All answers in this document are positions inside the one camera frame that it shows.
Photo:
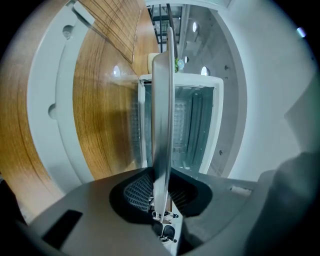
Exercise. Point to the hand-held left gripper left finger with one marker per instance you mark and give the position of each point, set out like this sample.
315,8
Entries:
100,212

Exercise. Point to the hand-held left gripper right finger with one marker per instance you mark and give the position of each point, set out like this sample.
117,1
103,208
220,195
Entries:
217,207

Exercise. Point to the grey metal baking tray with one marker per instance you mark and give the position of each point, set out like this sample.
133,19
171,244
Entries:
162,112

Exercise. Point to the white toaster oven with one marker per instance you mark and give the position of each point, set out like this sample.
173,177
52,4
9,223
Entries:
218,112

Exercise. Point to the white pot with flowers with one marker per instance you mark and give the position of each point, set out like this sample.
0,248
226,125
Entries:
179,65

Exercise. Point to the rectangular ceiling light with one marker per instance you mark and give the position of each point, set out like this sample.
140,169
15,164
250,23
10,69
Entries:
301,32

